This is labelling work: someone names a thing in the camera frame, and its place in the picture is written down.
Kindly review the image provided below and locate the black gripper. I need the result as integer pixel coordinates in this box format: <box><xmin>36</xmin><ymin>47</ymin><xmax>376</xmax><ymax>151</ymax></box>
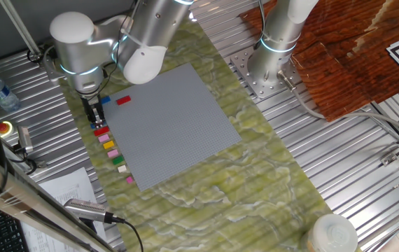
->
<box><xmin>80</xmin><ymin>94</ymin><xmax>105</xmax><ymax>128</ymax></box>

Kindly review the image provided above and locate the grey Lego baseplate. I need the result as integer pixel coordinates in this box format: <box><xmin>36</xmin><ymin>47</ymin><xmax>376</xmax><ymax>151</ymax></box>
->
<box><xmin>97</xmin><ymin>62</ymin><xmax>243</xmax><ymax>193</ymax></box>

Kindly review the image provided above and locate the small silver box device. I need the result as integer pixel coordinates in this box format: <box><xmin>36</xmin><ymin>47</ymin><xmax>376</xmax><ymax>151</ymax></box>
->
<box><xmin>17</xmin><ymin>125</ymin><xmax>34</xmax><ymax>154</ymax></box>

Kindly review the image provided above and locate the printed paper sheet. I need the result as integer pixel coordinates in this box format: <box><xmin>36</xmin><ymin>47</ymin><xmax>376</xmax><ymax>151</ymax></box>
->
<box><xmin>20</xmin><ymin>167</ymin><xmax>108</xmax><ymax>252</ymax></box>

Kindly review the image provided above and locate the red emergency stop button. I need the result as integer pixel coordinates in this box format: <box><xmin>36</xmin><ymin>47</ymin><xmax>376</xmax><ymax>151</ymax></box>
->
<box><xmin>0</xmin><ymin>120</ymin><xmax>14</xmax><ymax>139</ymax></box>

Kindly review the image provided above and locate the clear water bottle blue cap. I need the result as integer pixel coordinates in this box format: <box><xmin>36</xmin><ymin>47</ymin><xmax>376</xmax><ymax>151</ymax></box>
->
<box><xmin>0</xmin><ymin>72</ymin><xmax>21</xmax><ymax>113</ymax></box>

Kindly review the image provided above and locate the slim aluminium pole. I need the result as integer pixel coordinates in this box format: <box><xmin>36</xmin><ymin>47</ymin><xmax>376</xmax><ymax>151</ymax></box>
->
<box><xmin>0</xmin><ymin>0</ymin><xmax>48</xmax><ymax>68</ymax></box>

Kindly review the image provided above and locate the green marble pattern mat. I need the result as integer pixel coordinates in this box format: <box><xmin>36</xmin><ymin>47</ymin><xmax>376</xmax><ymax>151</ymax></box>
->
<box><xmin>43</xmin><ymin>13</ymin><xmax>363</xmax><ymax>252</ymax></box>

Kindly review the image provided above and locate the brown wooden board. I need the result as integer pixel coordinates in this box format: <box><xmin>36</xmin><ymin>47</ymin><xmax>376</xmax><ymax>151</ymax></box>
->
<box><xmin>239</xmin><ymin>0</ymin><xmax>399</xmax><ymax>123</ymax></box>

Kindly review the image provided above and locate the white plastic jar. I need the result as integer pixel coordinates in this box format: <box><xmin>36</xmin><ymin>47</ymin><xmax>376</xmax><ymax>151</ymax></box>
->
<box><xmin>306</xmin><ymin>213</ymin><xmax>360</xmax><ymax>252</ymax></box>

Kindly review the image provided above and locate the wrist camera with silver bracket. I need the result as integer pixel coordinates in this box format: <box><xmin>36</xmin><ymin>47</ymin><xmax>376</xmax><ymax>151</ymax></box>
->
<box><xmin>41</xmin><ymin>43</ymin><xmax>64</xmax><ymax>82</ymax></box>

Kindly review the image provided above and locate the black ring clamp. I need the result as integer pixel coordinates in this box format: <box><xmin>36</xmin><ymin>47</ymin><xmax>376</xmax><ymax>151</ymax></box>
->
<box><xmin>27</xmin><ymin>47</ymin><xmax>48</xmax><ymax>64</ymax></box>

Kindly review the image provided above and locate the silver ribbed camera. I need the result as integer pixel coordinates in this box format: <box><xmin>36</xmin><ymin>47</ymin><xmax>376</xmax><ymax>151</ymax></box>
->
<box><xmin>62</xmin><ymin>198</ymin><xmax>125</xmax><ymax>225</ymax></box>

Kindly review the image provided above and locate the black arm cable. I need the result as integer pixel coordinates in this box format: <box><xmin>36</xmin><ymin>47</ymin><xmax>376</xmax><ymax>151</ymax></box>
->
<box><xmin>99</xmin><ymin>0</ymin><xmax>141</xmax><ymax>92</ymax></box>

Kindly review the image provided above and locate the black desk cable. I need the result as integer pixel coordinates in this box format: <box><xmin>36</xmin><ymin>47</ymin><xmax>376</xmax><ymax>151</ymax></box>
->
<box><xmin>0</xmin><ymin>104</ymin><xmax>39</xmax><ymax>176</ymax></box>

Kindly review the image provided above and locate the aluminium frame beam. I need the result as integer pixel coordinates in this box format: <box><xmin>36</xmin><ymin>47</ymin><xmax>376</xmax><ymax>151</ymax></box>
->
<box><xmin>0</xmin><ymin>145</ymin><xmax>116</xmax><ymax>252</ymax></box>

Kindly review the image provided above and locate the black camera cable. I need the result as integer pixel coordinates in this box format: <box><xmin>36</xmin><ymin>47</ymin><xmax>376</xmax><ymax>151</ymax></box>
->
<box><xmin>111</xmin><ymin>216</ymin><xmax>145</xmax><ymax>252</ymax></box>

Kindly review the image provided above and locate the silver robot mount plate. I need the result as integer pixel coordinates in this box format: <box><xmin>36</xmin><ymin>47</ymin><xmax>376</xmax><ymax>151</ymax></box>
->
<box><xmin>229</xmin><ymin>46</ymin><xmax>313</xmax><ymax>101</ymax></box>

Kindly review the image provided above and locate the black base cable bundle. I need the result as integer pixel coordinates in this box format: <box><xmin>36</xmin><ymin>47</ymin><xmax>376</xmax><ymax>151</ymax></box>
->
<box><xmin>253</xmin><ymin>0</ymin><xmax>269</xmax><ymax>50</ymax></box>

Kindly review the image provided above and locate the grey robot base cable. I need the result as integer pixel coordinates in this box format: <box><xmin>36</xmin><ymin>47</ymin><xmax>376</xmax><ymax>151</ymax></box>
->
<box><xmin>276</xmin><ymin>69</ymin><xmax>399</xmax><ymax>141</ymax></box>

